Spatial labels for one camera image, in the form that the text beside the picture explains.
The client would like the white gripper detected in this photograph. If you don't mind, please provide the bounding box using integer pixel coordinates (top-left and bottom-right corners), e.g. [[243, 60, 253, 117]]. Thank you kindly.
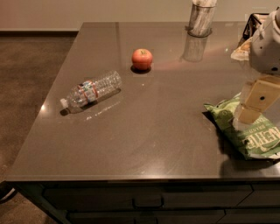
[[233, 9, 280, 130]]

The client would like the clear plastic water bottle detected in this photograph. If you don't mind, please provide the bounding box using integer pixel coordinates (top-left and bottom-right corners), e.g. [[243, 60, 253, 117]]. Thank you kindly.
[[60, 71, 122, 109]]

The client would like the green chip bag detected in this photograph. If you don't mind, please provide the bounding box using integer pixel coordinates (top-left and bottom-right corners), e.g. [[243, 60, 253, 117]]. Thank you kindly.
[[204, 94, 280, 159]]

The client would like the right dark cabinet drawer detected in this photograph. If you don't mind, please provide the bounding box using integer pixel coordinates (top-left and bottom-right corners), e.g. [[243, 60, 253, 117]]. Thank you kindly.
[[239, 184, 280, 207]]

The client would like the dark cabinet drawer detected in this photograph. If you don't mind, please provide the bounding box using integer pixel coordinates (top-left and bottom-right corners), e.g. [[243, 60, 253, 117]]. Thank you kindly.
[[43, 185, 252, 212], [239, 184, 280, 207], [67, 210, 225, 224]]

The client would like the red apple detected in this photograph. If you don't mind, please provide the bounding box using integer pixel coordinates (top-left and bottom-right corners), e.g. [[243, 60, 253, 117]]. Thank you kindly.
[[131, 48, 153, 71]]

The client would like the lower dark cabinet drawer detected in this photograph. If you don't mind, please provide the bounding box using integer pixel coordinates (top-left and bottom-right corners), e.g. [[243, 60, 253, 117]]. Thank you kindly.
[[67, 210, 225, 224]]

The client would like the dark cabinet drawer front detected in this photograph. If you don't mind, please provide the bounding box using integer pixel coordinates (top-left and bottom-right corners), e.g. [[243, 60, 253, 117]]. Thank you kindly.
[[43, 185, 252, 212]]

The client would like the black wire basket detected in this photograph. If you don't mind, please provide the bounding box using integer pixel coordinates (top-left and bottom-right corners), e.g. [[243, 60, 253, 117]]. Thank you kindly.
[[242, 13, 268, 40]]

